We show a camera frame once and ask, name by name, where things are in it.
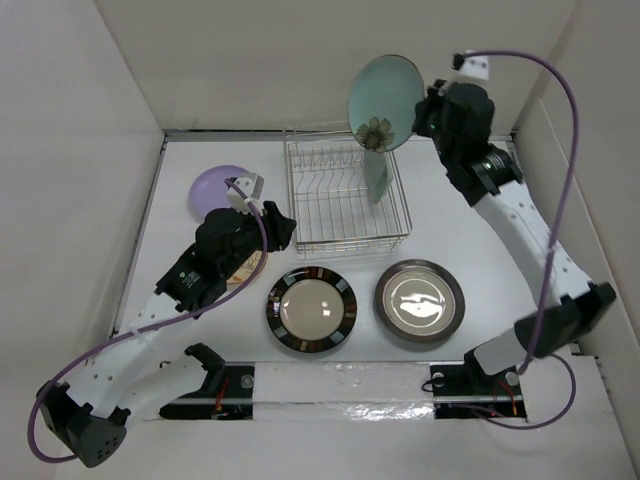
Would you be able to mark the teal rectangular plate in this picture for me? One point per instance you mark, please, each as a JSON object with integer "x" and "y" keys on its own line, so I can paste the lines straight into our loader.
{"x": 378, "y": 174}

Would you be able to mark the wire dish rack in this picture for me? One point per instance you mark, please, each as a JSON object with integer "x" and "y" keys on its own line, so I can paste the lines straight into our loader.
{"x": 331, "y": 199}

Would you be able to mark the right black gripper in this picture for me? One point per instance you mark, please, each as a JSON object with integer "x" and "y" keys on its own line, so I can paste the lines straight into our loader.
{"x": 439, "y": 95}

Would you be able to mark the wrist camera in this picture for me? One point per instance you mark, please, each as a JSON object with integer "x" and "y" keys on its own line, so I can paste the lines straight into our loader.
{"x": 244, "y": 191}
{"x": 471, "y": 67}

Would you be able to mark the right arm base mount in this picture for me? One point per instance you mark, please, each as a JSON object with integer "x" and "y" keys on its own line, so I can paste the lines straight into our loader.
{"x": 455, "y": 396}

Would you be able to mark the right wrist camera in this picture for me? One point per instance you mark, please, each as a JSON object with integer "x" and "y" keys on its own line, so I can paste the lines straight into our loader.
{"x": 471, "y": 67}

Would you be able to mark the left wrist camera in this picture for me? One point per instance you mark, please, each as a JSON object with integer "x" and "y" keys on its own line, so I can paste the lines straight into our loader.
{"x": 244, "y": 191}

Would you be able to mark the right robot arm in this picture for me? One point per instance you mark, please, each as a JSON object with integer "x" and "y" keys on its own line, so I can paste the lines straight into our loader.
{"x": 570, "y": 303}

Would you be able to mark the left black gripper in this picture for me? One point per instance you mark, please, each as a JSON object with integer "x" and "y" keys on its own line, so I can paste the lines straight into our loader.
{"x": 276, "y": 227}

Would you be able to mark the teal round flower plate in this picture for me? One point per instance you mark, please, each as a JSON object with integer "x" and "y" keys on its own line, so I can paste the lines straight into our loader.
{"x": 382, "y": 101}

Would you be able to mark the purple plate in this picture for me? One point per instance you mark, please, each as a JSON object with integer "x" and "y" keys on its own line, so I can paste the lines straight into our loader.
{"x": 208, "y": 191}

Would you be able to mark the black rimmed patterned plate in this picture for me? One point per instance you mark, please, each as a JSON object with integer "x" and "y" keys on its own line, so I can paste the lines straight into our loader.
{"x": 311, "y": 309}

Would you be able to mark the tan plate under arm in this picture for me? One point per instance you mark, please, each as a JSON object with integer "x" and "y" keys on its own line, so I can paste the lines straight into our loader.
{"x": 246, "y": 270}

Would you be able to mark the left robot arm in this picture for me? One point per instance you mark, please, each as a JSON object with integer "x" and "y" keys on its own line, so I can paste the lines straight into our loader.
{"x": 85, "y": 410}

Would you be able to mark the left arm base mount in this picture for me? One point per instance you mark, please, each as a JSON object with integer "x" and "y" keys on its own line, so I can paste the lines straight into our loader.
{"x": 228, "y": 396}

